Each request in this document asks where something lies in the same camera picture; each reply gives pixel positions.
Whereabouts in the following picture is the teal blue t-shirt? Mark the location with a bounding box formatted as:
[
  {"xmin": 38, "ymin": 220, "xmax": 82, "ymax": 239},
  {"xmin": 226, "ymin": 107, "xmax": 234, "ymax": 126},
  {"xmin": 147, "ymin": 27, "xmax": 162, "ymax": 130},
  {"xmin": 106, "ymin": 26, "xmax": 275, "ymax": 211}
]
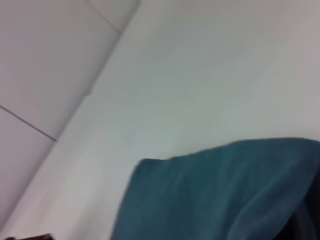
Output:
[{"xmin": 111, "ymin": 136, "xmax": 320, "ymax": 240}]

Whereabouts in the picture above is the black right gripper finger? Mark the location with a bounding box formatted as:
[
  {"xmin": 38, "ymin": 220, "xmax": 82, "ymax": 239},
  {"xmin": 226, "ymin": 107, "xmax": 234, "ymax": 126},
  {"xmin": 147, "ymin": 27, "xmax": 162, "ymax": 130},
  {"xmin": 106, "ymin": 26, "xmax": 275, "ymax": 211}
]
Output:
[{"xmin": 4, "ymin": 233, "xmax": 53, "ymax": 240}]

